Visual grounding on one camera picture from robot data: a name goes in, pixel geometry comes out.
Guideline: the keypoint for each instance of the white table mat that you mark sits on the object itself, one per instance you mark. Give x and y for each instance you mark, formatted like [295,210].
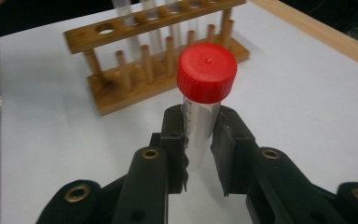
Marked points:
[292,109]

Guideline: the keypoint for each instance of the wooden test tube rack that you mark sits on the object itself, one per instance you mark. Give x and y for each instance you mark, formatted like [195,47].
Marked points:
[118,93]

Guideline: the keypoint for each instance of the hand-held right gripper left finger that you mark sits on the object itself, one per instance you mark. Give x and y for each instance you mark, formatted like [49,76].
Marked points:
[143,186]

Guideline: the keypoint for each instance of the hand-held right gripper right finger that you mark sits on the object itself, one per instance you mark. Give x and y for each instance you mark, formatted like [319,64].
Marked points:
[261,180]

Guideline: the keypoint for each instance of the red cap test tube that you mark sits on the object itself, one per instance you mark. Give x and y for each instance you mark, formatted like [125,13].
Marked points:
[206,71]
[122,9]

